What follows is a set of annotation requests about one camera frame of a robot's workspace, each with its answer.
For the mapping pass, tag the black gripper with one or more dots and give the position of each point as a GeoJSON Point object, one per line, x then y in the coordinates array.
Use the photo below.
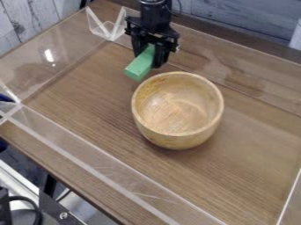
{"type": "Point", "coordinates": [149, 29]}

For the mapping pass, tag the green rectangular block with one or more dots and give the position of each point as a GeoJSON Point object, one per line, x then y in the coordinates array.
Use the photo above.
{"type": "Point", "coordinates": [139, 67]}

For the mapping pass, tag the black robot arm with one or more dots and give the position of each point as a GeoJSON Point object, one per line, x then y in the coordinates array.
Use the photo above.
{"type": "Point", "coordinates": [149, 30]}

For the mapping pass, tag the brown wooden bowl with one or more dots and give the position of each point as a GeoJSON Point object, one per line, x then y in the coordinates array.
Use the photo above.
{"type": "Point", "coordinates": [176, 108]}

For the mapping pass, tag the black metal table leg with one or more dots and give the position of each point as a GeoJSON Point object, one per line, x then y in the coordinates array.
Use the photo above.
{"type": "Point", "coordinates": [49, 185]}

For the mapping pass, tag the clear acrylic enclosure wall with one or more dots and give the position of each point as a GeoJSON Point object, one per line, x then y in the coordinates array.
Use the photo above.
{"type": "Point", "coordinates": [69, 122]}

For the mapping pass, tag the grey metal bracket with screw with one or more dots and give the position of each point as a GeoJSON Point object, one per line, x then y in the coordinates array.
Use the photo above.
{"type": "Point", "coordinates": [54, 214]}

